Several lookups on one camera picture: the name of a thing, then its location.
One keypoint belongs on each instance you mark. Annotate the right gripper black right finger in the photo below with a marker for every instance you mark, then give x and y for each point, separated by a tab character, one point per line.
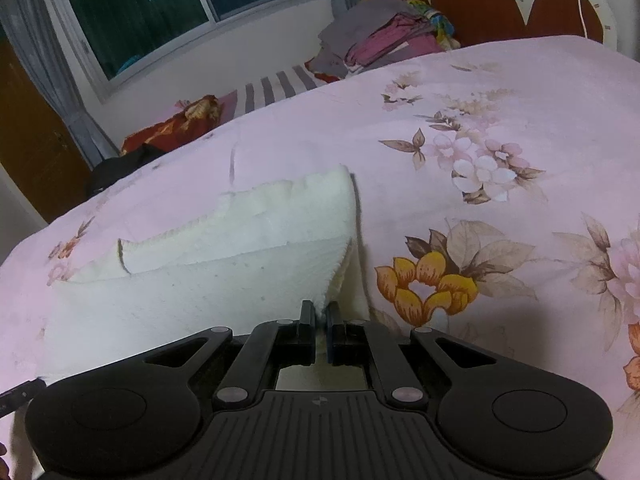
492	412

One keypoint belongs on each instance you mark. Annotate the grey left curtain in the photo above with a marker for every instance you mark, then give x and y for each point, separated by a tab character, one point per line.
28	25

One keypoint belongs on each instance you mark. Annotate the pink floral bed sheet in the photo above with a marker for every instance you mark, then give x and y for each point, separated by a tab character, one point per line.
497	193

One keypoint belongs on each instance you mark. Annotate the brown wooden door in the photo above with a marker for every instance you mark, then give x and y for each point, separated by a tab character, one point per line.
37	151

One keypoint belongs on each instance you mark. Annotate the stack of folded clothes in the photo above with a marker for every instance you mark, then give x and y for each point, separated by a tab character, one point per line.
375	33

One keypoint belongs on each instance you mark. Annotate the window with white frame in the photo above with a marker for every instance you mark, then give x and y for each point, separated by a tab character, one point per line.
118	40

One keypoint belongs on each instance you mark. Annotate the red patterned blanket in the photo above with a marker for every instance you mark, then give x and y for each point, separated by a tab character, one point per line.
190	123

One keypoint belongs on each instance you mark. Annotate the striped grey white pillow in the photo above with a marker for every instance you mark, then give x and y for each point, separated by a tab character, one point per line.
267	90

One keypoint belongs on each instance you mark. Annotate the black cloth on bed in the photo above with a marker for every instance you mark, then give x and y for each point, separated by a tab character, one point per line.
111	170

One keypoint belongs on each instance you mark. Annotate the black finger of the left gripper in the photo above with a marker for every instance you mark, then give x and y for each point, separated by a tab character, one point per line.
20	395

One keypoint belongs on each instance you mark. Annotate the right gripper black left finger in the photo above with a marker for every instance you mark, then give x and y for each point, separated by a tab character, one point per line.
156	412

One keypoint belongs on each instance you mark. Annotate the white knitted garment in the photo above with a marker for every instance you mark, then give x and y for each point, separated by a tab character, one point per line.
256	258

